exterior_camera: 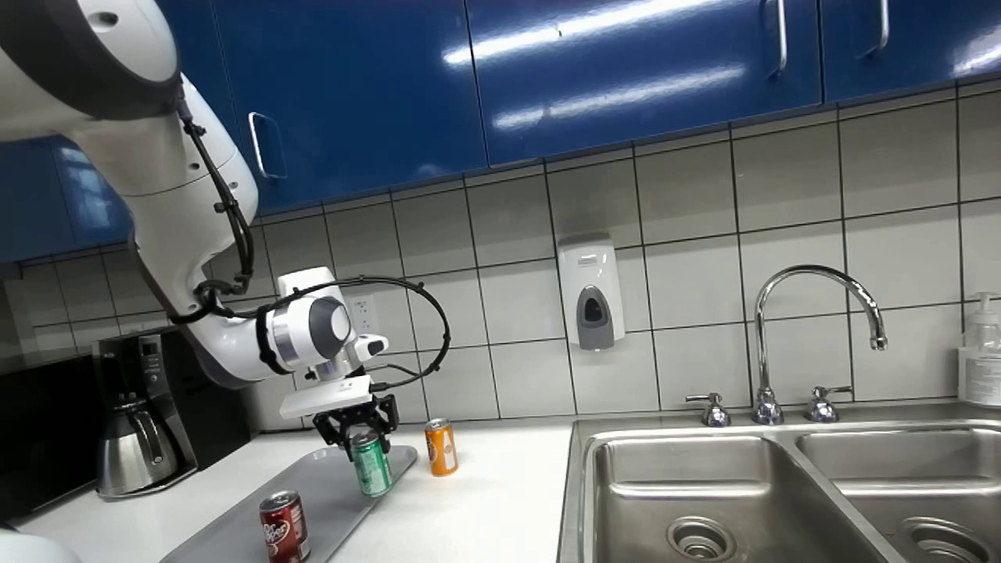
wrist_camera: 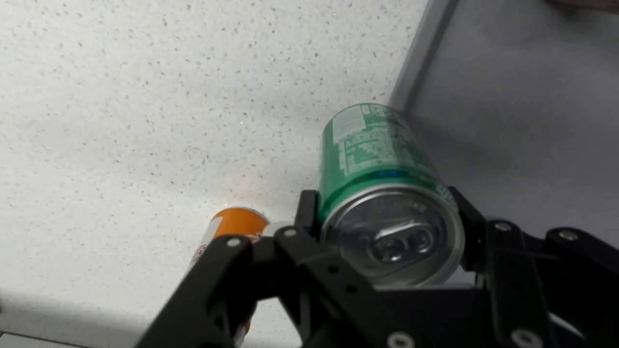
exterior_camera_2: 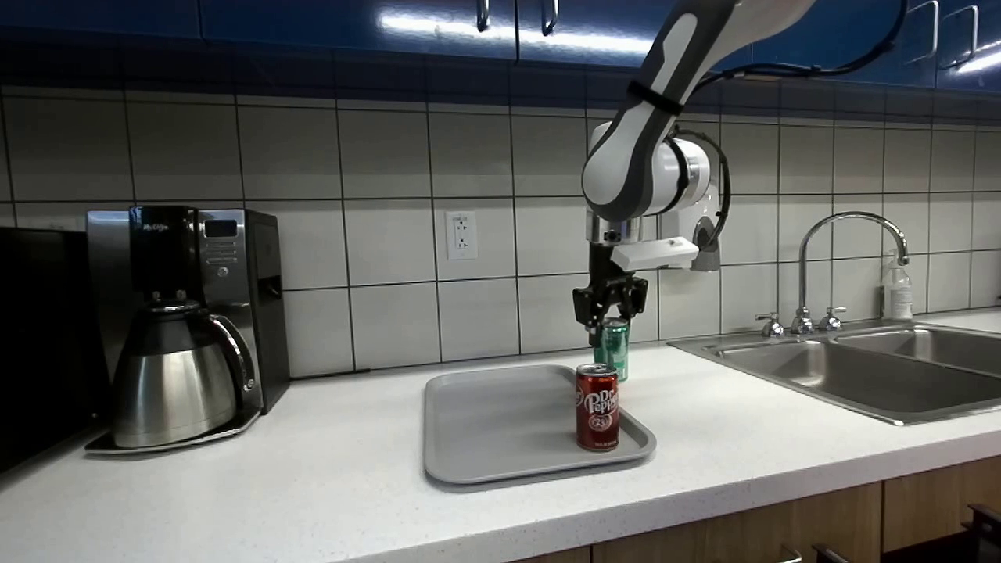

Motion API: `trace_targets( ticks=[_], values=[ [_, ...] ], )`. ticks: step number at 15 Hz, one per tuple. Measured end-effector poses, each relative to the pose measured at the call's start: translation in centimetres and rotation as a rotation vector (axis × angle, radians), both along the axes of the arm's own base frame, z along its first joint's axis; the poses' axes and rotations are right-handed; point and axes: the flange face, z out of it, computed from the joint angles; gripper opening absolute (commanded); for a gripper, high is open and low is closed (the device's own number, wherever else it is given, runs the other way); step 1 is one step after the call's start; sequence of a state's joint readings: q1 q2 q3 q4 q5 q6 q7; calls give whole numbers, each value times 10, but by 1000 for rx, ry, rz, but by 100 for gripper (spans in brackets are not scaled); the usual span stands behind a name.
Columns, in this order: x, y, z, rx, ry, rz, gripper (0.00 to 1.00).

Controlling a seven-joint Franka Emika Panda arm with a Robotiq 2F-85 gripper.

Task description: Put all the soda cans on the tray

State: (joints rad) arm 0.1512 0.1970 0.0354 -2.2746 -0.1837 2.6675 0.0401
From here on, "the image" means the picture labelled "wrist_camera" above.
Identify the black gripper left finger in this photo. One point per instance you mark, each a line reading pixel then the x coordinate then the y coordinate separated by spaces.
pixel 258 283

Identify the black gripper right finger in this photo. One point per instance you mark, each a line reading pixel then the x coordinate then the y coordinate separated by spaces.
pixel 548 290

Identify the green soda can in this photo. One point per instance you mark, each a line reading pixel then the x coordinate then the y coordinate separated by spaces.
pixel 374 167

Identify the grey plastic tray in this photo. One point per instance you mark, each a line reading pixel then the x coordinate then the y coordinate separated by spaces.
pixel 529 116

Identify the orange soda can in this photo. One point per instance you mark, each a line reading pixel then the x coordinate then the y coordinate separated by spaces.
pixel 239 223

